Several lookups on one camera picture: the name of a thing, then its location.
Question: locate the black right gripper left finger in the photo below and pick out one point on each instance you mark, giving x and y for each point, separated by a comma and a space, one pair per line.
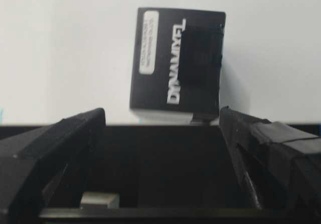
47, 164

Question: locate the white base sheet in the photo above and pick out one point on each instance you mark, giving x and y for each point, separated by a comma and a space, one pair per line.
63, 57

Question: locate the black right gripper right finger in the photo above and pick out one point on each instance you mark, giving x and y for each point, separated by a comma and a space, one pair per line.
277, 166

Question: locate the black Dynamixel box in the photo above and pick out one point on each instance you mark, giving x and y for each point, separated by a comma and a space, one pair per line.
177, 64

